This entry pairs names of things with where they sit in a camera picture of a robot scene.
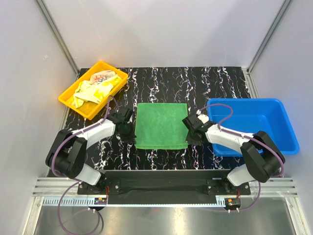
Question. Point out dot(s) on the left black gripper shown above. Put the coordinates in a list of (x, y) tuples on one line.
[(131, 138)]

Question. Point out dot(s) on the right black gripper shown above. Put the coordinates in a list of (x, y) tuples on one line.
[(189, 140)]

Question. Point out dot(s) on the green microfibre towel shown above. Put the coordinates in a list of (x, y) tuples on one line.
[(159, 126)]

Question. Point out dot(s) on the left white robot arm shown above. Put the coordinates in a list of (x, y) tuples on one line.
[(68, 151)]

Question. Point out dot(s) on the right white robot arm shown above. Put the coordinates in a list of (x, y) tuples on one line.
[(262, 157)]

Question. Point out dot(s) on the yellow plastic tray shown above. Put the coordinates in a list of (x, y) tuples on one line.
[(89, 109)]

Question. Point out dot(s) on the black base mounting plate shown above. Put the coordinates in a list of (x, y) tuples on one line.
[(164, 187)]

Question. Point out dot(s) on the yellow patterned towel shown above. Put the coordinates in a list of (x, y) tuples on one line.
[(92, 93)]

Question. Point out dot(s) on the blue plastic bin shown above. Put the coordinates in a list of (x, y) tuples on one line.
[(251, 115)]

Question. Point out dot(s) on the white red printed towel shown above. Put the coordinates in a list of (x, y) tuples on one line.
[(101, 76)]

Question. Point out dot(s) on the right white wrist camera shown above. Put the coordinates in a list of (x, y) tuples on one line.
[(202, 117)]

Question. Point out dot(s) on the aluminium frame rail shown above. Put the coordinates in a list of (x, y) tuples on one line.
[(63, 192)]

